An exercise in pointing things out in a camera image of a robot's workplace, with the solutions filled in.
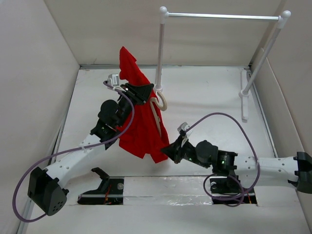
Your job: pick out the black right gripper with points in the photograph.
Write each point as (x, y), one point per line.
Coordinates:
(174, 150)

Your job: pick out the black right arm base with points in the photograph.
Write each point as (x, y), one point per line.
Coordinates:
(231, 190)

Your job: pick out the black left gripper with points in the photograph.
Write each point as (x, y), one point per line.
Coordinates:
(140, 93)

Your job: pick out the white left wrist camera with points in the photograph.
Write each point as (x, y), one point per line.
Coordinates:
(113, 82)

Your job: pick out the white clothes rack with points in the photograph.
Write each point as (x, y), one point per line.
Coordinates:
(246, 84)

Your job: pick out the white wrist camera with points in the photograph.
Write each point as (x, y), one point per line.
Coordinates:
(113, 82)
(184, 132)

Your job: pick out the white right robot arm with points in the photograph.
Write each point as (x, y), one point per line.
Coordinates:
(293, 171)

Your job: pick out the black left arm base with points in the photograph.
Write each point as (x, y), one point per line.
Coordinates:
(109, 191)

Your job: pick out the red t shirt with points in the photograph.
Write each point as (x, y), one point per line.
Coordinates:
(143, 136)

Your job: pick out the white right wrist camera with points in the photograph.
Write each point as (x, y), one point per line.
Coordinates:
(184, 132)

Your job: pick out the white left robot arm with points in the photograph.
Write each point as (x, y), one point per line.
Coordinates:
(47, 186)

